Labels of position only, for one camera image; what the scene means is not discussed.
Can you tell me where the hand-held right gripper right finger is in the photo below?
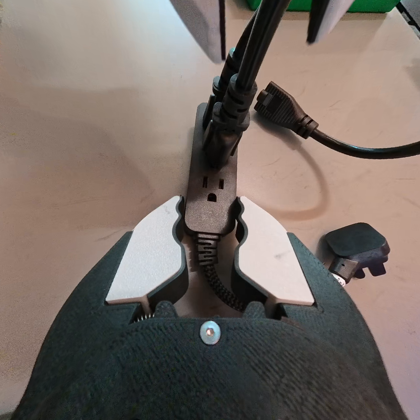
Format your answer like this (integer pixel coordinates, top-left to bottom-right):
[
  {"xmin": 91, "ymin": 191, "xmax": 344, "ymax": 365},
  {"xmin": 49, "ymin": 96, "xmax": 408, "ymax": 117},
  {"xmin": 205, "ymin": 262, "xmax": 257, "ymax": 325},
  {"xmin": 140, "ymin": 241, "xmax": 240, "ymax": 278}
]
[{"xmin": 230, "ymin": 196, "xmax": 315, "ymax": 312}]

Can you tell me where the black braided cable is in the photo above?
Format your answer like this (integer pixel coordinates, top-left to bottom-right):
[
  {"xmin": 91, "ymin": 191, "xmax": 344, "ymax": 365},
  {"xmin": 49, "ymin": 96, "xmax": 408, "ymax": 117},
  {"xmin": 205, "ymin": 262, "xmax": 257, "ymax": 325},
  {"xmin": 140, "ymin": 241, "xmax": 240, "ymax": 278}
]
[{"xmin": 195, "ymin": 232, "xmax": 247, "ymax": 314}]

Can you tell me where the black angled plug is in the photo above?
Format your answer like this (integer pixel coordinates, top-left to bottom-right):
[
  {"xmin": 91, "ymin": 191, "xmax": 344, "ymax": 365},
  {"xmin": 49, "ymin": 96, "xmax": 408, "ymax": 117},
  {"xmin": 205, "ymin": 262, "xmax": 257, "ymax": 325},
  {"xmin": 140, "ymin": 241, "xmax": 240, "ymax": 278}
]
[{"xmin": 323, "ymin": 222, "xmax": 391, "ymax": 283}]

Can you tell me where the black socket connector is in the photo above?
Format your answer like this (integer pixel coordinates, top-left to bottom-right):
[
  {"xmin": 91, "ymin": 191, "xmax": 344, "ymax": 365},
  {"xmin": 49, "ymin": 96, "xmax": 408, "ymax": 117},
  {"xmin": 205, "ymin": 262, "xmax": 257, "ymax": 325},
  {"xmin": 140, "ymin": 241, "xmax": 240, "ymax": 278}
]
[{"xmin": 254, "ymin": 81, "xmax": 319, "ymax": 140}]

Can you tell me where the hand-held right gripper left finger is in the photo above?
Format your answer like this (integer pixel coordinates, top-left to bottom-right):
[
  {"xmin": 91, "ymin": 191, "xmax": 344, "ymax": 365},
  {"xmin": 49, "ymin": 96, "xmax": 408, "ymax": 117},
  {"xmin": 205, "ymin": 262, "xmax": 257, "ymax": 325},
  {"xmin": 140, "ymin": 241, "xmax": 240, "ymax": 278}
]
[{"xmin": 105, "ymin": 195, "xmax": 191, "ymax": 312}]

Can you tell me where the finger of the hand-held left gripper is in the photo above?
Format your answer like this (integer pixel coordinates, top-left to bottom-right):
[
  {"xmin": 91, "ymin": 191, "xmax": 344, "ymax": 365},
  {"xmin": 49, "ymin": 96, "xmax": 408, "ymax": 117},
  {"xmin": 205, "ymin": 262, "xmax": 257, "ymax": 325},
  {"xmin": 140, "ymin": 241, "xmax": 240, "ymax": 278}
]
[
  {"xmin": 171, "ymin": 0, "xmax": 228, "ymax": 64},
  {"xmin": 307, "ymin": 0, "xmax": 355, "ymax": 45}
]

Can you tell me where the black power strip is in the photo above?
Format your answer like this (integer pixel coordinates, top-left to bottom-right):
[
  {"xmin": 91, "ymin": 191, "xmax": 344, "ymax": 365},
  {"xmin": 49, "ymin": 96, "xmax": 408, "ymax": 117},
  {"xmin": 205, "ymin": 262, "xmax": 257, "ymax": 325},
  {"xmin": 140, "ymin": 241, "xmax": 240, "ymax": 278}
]
[{"xmin": 182, "ymin": 102, "xmax": 250, "ymax": 237}]

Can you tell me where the black power plug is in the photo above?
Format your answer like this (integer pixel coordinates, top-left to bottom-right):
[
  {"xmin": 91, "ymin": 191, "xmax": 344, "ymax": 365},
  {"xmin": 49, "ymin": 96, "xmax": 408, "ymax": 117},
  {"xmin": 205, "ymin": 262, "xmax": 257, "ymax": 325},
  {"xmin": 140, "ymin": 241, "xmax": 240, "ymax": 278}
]
[
  {"xmin": 201, "ymin": 47, "xmax": 242, "ymax": 151},
  {"xmin": 204, "ymin": 74, "xmax": 257, "ymax": 169}
]

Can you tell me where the green crate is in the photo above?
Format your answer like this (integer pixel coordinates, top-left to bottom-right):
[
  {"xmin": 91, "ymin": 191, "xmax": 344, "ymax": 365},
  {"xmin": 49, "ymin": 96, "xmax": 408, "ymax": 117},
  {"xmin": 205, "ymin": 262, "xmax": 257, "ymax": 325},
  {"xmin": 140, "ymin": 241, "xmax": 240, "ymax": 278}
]
[{"xmin": 244, "ymin": 0, "xmax": 405, "ymax": 14}]

